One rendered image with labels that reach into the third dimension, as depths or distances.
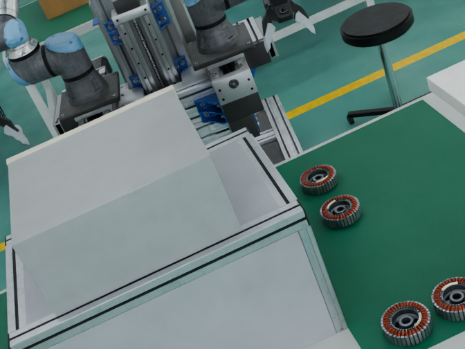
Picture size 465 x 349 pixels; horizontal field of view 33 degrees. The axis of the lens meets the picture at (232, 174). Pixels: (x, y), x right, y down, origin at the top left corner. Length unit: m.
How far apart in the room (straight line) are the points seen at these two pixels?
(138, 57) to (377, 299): 1.33
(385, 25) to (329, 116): 0.75
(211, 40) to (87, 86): 0.46
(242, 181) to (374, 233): 0.46
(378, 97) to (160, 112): 2.54
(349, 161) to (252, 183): 0.68
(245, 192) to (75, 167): 0.39
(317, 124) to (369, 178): 1.85
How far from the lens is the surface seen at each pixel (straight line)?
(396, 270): 2.00
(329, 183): 2.31
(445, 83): 1.77
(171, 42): 2.92
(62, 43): 2.70
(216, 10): 2.69
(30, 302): 1.79
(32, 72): 2.76
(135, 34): 2.83
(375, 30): 3.62
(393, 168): 2.34
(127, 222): 1.59
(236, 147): 1.96
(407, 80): 4.31
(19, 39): 2.30
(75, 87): 2.76
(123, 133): 1.79
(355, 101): 4.26
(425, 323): 1.81
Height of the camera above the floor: 2.08
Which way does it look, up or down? 31 degrees down
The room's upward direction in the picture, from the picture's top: 23 degrees counter-clockwise
